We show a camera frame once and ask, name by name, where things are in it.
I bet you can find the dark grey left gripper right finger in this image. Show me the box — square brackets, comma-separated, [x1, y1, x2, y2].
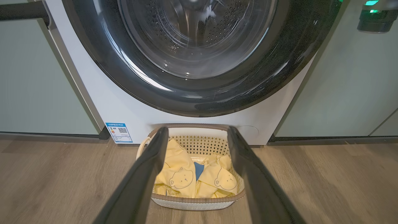
[227, 126, 307, 224]

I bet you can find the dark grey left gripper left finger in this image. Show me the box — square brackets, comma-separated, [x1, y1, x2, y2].
[93, 126, 169, 224]

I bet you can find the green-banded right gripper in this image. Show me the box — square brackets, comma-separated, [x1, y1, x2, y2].
[357, 0, 398, 33]

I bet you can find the yellow bear-print garment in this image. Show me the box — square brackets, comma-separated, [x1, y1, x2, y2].
[195, 155, 240, 198]
[152, 139, 198, 198]

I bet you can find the blue garment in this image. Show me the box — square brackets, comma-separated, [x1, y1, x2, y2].
[194, 161, 205, 181]

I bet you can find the dark round washing machine door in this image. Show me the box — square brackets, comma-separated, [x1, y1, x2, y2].
[62, 0, 342, 118]

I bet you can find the white perforated laundry basket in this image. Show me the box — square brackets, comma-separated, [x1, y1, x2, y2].
[136, 124, 246, 211]

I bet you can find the white front-load washing machine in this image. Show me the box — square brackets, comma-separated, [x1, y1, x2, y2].
[42, 0, 317, 146]

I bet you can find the blue energy label sticker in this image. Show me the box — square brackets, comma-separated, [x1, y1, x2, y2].
[105, 122, 133, 143]

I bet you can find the pale green cabinet panel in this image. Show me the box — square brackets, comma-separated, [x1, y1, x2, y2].
[0, 17, 100, 136]
[370, 109, 398, 137]
[275, 0, 398, 137]

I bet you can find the dark cabinet plinth strip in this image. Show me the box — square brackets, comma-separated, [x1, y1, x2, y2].
[0, 127, 110, 140]
[268, 134, 398, 145]

